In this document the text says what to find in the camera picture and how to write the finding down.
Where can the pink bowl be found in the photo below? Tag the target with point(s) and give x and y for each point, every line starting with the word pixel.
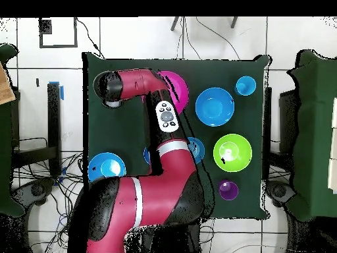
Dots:
pixel 180 89

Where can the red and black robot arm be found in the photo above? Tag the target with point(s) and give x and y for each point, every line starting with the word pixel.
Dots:
pixel 158 195

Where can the small dark blue bowl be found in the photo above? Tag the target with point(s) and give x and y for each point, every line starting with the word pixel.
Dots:
pixel 147 155

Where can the small light blue bowl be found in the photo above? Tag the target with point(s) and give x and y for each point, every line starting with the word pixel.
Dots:
pixel 198 149

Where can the dark green tablecloth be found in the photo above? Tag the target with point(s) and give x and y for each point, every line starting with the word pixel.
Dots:
pixel 118 126

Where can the large blue bowl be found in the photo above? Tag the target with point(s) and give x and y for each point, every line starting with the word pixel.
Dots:
pixel 214 106
pixel 105 166

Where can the lime green bowl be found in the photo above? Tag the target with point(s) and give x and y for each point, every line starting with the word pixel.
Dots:
pixel 232 152

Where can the purple cup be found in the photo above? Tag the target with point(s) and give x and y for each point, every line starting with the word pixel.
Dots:
pixel 228 190

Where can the light blue cup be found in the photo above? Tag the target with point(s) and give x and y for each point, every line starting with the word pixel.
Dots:
pixel 245 85

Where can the grey chair base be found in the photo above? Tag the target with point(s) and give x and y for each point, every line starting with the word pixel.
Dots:
pixel 36 189
pixel 279 192

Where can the green cloth covered table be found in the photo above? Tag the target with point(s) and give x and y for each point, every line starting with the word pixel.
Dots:
pixel 5 145
pixel 316 131

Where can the brown cardboard sheet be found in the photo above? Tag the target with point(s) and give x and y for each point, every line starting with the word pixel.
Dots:
pixel 5 89

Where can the black stand post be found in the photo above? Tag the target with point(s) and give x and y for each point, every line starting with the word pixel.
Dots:
pixel 268 118
pixel 54 118

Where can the camera tripod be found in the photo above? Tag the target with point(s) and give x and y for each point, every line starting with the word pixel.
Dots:
pixel 174 24

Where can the black square floor frame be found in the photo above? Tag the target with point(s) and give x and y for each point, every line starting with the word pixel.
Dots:
pixel 45 26

